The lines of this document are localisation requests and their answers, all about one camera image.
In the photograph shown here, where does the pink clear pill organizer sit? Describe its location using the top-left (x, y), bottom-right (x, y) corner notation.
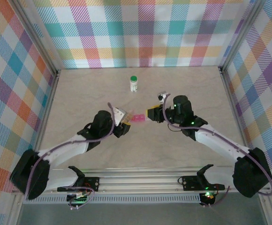
top-left (130, 113), bottom-right (148, 124)

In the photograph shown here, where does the white bottle green cap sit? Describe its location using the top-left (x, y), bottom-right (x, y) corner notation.
top-left (129, 75), bottom-right (139, 93)

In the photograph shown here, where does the left controller board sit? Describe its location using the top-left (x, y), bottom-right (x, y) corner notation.
top-left (67, 191), bottom-right (90, 211)

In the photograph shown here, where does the controller board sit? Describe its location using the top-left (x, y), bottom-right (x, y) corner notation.
top-left (67, 191), bottom-right (90, 211)
top-left (198, 191), bottom-right (216, 207)

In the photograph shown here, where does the right controller board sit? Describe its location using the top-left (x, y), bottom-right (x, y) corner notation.
top-left (198, 191), bottom-right (216, 207)

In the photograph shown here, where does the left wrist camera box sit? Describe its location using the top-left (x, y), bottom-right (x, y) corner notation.
top-left (112, 106), bottom-right (125, 126)

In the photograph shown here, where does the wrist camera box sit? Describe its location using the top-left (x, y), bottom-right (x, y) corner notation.
top-left (157, 92), bottom-right (171, 104)
top-left (112, 106), bottom-right (125, 126)

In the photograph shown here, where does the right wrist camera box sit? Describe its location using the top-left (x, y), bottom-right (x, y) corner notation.
top-left (157, 92), bottom-right (171, 104)

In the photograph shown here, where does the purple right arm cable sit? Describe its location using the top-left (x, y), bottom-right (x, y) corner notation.
top-left (163, 93), bottom-right (272, 208)

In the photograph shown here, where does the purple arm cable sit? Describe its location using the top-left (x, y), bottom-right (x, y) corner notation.
top-left (24, 102), bottom-right (117, 210)
top-left (163, 93), bottom-right (272, 208)

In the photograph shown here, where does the aluminium side rail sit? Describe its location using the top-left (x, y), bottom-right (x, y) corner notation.
top-left (28, 70), bottom-right (61, 174)
top-left (218, 67), bottom-right (255, 172)

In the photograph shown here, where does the aluminium front rail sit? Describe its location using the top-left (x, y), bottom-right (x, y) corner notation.
top-left (11, 166), bottom-right (272, 195)

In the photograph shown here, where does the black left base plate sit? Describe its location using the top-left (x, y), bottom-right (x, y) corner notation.
top-left (57, 177), bottom-right (100, 193)

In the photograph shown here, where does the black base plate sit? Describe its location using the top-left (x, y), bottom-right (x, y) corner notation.
top-left (181, 175), bottom-right (226, 191)
top-left (57, 177), bottom-right (100, 193)

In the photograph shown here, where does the slotted grey cable duct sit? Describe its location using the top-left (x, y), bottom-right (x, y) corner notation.
top-left (23, 195), bottom-right (202, 204)

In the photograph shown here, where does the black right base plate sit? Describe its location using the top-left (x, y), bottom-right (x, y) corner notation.
top-left (181, 175), bottom-right (226, 191)

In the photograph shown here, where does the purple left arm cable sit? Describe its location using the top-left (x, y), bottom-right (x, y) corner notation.
top-left (24, 102), bottom-right (117, 210)

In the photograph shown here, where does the aluminium rear frame post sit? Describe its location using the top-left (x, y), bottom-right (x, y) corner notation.
top-left (10, 0), bottom-right (62, 76)
top-left (219, 0), bottom-right (268, 74)

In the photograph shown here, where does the aluminium frame leg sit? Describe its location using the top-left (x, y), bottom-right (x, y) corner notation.
top-left (8, 194), bottom-right (25, 225)
top-left (259, 193), bottom-right (272, 225)

